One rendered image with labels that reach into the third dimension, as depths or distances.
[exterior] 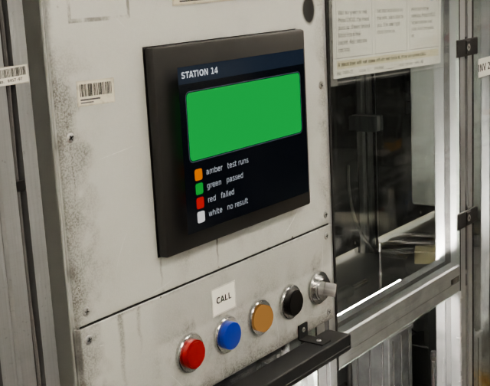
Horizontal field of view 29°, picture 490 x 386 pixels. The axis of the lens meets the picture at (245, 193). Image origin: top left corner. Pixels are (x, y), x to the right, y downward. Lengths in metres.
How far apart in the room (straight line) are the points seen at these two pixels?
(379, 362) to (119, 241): 0.95
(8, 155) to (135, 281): 0.19
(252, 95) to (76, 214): 0.25
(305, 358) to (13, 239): 0.42
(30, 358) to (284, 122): 0.38
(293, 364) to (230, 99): 0.31
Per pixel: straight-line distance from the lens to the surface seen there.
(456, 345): 1.60
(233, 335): 1.03
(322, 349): 1.12
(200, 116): 0.92
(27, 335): 0.84
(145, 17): 0.90
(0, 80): 0.80
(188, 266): 0.97
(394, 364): 1.77
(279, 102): 1.03
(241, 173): 0.98
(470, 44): 1.52
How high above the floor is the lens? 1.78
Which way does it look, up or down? 12 degrees down
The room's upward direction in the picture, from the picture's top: 3 degrees counter-clockwise
